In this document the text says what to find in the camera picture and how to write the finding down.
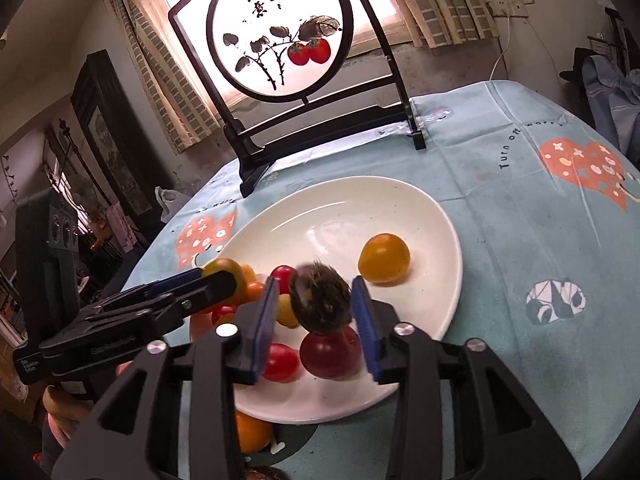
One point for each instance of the light blue printed tablecloth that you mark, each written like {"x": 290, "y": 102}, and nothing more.
{"x": 547, "y": 214}

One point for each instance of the checked curtain left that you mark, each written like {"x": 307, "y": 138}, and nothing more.
{"x": 183, "y": 114}

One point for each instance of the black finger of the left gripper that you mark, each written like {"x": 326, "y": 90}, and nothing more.
{"x": 171, "y": 308}

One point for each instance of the small yellow-green fruit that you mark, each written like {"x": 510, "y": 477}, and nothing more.
{"x": 286, "y": 316}

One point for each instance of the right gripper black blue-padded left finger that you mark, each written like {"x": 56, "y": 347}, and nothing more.
{"x": 133, "y": 431}

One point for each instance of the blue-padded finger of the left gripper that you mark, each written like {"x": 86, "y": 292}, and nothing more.
{"x": 173, "y": 282}

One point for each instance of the dark framed wall picture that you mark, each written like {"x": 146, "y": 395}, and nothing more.
{"x": 117, "y": 141}

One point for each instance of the dark brown passion fruit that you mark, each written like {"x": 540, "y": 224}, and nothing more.
{"x": 320, "y": 299}

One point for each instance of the red tomato with stem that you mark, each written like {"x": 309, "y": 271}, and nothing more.
{"x": 229, "y": 282}

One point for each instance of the yellow guava fruit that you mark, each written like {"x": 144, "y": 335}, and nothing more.
{"x": 248, "y": 272}

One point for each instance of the black framed persimmon screen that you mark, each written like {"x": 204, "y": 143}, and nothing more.
{"x": 265, "y": 62}

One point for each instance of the blue clothes pile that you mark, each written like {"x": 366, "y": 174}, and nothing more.
{"x": 613, "y": 99}

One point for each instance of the large yellow-orange tomato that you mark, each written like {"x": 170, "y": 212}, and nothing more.
{"x": 385, "y": 258}

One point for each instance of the dark red apple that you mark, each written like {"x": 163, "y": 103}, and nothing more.
{"x": 334, "y": 357}

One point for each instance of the checked curtain right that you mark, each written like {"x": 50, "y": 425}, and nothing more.
{"x": 446, "y": 23}

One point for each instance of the mandarin orange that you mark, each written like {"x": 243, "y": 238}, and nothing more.
{"x": 202, "y": 323}

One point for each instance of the red cherry tomato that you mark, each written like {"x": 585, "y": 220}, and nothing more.
{"x": 282, "y": 363}
{"x": 283, "y": 274}

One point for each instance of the checked curtain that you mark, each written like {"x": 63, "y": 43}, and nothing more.
{"x": 446, "y": 23}
{"x": 183, "y": 114}

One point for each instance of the small orange back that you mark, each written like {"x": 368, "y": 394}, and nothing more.
{"x": 253, "y": 291}

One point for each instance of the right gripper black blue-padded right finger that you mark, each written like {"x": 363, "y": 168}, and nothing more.
{"x": 499, "y": 431}

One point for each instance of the person's left hand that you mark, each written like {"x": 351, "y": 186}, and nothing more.
{"x": 64, "y": 413}

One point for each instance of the large orange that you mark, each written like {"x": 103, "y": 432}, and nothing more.
{"x": 254, "y": 434}

